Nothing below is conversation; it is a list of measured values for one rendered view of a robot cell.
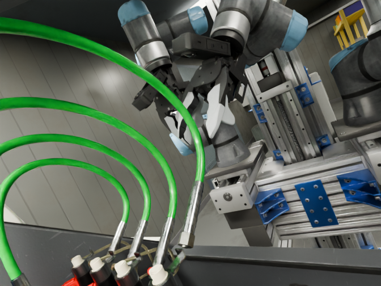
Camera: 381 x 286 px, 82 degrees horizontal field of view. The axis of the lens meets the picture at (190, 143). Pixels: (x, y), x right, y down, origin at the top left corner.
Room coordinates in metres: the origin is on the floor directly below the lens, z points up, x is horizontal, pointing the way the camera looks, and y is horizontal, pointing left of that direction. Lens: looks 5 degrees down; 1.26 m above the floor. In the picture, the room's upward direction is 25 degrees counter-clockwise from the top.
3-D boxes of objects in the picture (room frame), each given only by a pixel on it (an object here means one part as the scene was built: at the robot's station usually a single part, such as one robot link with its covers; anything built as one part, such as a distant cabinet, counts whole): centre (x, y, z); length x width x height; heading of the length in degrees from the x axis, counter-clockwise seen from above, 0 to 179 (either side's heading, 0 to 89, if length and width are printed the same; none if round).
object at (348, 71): (0.67, -0.57, 1.20); 0.13 x 0.12 x 0.14; 11
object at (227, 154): (0.94, -0.14, 1.09); 0.15 x 0.15 x 0.10
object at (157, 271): (0.24, 0.10, 1.11); 0.02 x 0.02 x 0.03
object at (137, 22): (0.56, -0.01, 1.52); 0.09 x 0.08 x 0.11; 0
